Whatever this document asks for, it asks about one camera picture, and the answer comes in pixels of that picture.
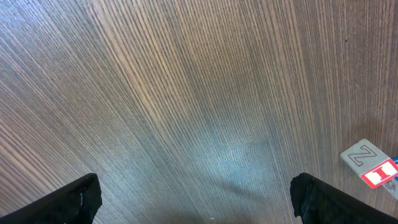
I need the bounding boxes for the red I block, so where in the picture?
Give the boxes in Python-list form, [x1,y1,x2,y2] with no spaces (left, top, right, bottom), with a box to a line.
[340,139,397,189]

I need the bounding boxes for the white picture block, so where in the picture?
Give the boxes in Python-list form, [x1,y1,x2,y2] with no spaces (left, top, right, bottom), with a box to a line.
[382,178,398,199]

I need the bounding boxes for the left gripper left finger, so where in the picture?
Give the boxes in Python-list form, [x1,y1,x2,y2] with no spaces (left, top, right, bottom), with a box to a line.
[1,173,102,224]

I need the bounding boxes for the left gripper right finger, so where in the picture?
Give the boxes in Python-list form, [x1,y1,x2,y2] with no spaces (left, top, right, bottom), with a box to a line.
[290,173,397,224]

